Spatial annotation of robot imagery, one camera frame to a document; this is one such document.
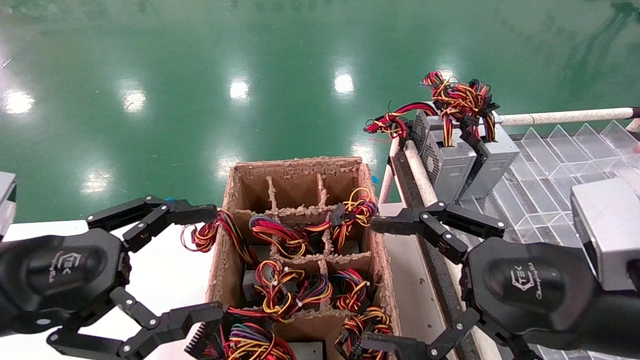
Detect brown cardboard divider box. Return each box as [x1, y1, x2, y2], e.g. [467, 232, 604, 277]
[204, 156, 407, 360]

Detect clear acrylic divider tray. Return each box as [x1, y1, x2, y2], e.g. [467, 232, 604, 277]
[452, 120, 640, 360]

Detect black metal frame strip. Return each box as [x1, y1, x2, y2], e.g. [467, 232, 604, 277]
[390, 150, 481, 360]

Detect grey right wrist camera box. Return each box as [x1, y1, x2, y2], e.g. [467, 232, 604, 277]
[570, 177, 640, 292]

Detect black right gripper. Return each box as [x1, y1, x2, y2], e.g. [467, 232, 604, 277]
[361, 201, 601, 360]

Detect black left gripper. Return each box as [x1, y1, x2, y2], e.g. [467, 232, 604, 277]
[0, 196, 224, 360]

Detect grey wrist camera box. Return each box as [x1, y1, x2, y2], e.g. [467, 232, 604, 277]
[570, 177, 640, 292]
[0, 171, 18, 236]

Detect long white pipe rail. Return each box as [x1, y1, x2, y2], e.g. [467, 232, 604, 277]
[500, 106, 640, 127]
[402, 141, 501, 360]

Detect grey power supply with wires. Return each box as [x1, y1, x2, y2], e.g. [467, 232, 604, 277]
[242, 259, 333, 321]
[249, 214, 313, 258]
[421, 71, 478, 203]
[307, 185, 380, 256]
[447, 80, 522, 199]
[467, 79, 505, 128]
[364, 101, 441, 153]
[334, 305, 393, 360]
[185, 306, 323, 360]
[181, 209, 258, 265]
[331, 267, 373, 312]

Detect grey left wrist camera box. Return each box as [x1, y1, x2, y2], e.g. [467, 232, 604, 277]
[0, 171, 18, 236]

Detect short white pipe rail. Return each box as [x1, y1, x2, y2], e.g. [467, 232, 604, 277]
[378, 137, 402, 205]

